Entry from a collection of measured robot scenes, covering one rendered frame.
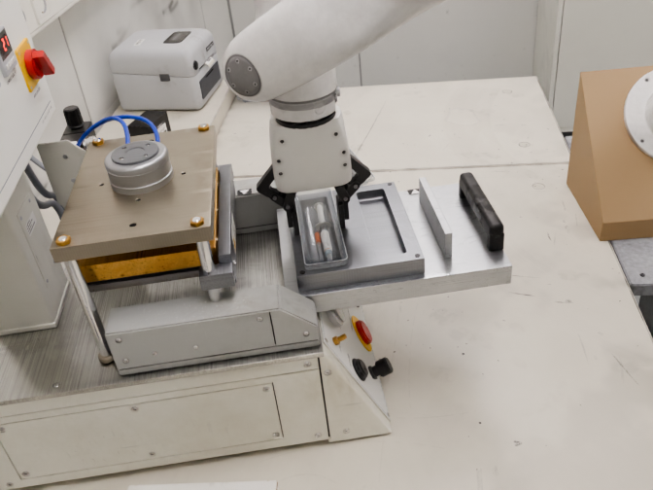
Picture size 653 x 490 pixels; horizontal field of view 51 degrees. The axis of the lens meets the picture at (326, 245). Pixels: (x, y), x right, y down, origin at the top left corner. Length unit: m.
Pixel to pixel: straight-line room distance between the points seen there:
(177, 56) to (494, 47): 1.95
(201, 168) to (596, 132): 0.78
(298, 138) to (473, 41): 2.63
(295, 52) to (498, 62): 2.82
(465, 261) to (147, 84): 1.20
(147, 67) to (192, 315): 1.14
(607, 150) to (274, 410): 0.80
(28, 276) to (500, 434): 0.66
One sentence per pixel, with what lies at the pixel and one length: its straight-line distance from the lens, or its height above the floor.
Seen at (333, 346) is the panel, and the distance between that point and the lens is 0.90.
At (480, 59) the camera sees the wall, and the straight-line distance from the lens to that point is 3.47.
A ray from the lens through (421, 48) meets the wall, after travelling 3.42.
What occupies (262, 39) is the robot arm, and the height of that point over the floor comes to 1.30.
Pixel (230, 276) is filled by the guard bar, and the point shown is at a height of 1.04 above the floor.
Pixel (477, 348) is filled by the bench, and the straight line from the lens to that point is 1.11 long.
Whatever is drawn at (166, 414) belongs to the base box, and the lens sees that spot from 0.92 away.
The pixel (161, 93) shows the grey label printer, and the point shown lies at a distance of 1.90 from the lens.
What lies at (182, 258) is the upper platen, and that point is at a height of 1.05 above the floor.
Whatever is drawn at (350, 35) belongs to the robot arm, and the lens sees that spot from 0.70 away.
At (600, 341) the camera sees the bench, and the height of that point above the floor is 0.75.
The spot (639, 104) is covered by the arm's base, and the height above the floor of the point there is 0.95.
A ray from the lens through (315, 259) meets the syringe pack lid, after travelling 0.87.
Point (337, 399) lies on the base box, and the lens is 0.92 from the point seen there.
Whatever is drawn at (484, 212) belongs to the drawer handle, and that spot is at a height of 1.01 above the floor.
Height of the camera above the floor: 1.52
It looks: 35 degrees down
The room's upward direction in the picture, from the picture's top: 7 degrees counter-clockwise
